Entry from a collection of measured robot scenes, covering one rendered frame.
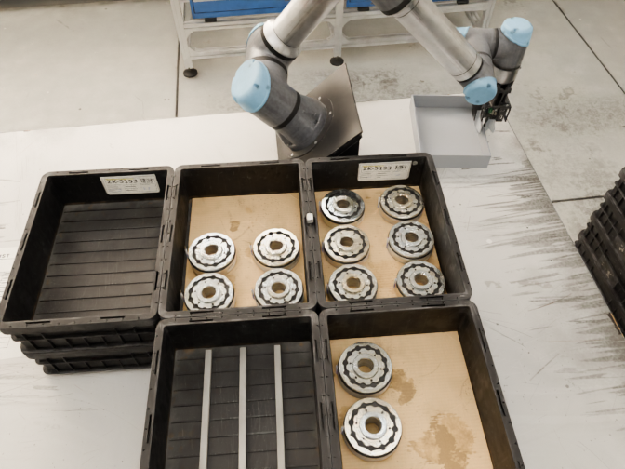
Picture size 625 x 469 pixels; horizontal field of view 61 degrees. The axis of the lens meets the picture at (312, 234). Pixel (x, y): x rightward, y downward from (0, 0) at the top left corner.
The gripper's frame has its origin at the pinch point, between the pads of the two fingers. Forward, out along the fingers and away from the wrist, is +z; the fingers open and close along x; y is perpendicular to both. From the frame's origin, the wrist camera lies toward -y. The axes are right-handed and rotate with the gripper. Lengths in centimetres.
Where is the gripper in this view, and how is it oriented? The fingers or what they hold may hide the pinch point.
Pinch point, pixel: (481, 127)
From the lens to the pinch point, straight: 169.2
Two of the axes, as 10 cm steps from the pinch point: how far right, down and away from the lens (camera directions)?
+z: 0.0, 6.0, 8.0
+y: -0.2, 8.0, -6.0
